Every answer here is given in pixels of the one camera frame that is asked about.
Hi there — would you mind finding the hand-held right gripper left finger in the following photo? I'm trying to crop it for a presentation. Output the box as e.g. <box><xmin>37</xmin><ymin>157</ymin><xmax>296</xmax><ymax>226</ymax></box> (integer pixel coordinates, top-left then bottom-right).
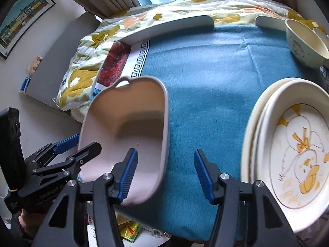
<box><xmin>31</xmin><ymin>148</ymin><xmax>139</xmax><ymax>247</ymax></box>

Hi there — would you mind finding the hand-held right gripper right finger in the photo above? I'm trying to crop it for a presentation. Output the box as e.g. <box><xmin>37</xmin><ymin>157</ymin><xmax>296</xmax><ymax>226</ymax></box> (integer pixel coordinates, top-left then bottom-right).
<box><xmin>193</xmin><ymin>149</ymin><xmax>301</xmax><ymax>247</ymax></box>

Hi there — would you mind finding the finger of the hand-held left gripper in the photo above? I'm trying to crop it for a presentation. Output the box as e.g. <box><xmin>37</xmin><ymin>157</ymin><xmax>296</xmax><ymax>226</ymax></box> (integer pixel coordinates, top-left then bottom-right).
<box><xmin>32</xmin><ymin>141</ymin><xmax>102</xmax><ymax>186</ymax></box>
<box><xmin>24</xmin><ymin>134</ymin><xmax>80</xmax><ymax>170</ymax></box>

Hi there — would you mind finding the grey plate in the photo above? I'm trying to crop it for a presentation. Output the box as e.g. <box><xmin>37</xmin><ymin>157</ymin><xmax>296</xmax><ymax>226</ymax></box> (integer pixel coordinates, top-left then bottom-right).
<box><xmin>240</xmin><ymin>77</ymin><xmax>296</xmax><ymax>184</ymax></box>

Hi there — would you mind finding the pink square bowl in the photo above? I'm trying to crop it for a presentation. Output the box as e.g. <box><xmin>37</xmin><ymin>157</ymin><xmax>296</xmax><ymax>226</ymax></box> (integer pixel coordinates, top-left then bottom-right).
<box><xmin>77</xmin><ymin>75</ymin><xmax>170</xmax><ymax>207</ymax></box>

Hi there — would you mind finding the white plate with duck print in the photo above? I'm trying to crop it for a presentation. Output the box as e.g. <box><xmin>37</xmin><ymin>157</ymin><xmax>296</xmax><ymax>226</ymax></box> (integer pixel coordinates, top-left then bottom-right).
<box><xmin>257</xmin><ymin>80</ymin><xmax>329</xmax><ymax>233</ymax></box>

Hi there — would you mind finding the cream bowl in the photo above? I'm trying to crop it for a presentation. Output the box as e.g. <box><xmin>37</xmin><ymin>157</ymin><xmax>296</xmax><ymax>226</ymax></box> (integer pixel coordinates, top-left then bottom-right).
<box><xmin>314</xmin><ymin>28</ymin><xmax>329</xmax><ymax>59</ymax></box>
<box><xmin>285</xmin><ymin>19</ymin><xmax>329</xmax><ymax>69</ymax></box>

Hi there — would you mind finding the person's left forearm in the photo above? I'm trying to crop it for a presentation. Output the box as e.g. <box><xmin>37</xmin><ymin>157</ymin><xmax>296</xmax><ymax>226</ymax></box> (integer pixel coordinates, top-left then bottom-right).
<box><xmin>10</xmin><ymin>211</ymin><xmax>35</xmax><ymax>247</ymax></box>

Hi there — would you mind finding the person's left hand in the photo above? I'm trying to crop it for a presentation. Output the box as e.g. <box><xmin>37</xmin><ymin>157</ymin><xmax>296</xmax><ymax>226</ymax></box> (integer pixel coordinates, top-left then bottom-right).
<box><xmin>19</xmin><ymin>206</ymin><xmax>53</xmax><ymax>228</ymax></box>

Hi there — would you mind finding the yellow green packet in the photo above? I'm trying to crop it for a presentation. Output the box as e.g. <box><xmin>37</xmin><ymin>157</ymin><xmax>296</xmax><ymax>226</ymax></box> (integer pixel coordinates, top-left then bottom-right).
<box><xmin>117</xmin><ymin>213</ymin><xmax>142</xmax><ymax>244</ymax></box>

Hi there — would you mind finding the small blue box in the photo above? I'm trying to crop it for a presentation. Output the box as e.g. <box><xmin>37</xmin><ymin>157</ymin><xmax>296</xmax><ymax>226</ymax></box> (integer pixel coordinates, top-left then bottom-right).
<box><xmin>20</xmin><ymin>77</ymin><xmax>31</xmax><ymax>93</ymax></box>

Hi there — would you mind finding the small printed box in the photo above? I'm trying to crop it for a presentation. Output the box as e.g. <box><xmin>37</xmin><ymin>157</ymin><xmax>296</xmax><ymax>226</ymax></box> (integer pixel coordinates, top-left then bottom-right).
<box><xmin>28</xmin><ymin>56</ymin><xmax>42</xmax><ymax>73</ymax></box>

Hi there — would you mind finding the grey headboard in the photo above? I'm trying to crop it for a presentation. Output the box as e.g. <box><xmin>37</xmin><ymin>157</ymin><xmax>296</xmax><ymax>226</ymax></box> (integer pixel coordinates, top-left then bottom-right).
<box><xmin>22</xmin><ymin>11</ymin><xmax>102</xmax><ymax>111</ymax></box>

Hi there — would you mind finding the teal tablecloth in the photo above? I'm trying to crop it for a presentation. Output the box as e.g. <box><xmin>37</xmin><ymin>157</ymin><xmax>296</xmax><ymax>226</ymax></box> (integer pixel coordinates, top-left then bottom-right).
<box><xmin>126</xmin><ymin>24</ymin><xmax>329</xmax><ymax>241</ymax></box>

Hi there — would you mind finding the red patterned cloth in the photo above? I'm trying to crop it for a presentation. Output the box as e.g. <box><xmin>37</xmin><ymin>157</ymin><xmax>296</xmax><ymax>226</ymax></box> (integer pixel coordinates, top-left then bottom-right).
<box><xmin>96</xmin><ymin>41</ymin><xmax>131</xmax><ymax>88</ymax></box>

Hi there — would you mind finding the floral blanket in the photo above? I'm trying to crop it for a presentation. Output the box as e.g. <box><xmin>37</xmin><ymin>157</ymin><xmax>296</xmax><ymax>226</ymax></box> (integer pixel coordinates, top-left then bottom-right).
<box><xmin>55</xmin><ymin>0</ymin><xmax>327</xmax><ymax>121</ymax></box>

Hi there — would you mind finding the framed wall poster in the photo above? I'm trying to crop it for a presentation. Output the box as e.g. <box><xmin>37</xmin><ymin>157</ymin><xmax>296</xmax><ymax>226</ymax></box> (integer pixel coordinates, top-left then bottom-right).
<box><xmin>0</xmin><ymin>0</ymin><xmax>56</xmax><ymax>60</ymax></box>

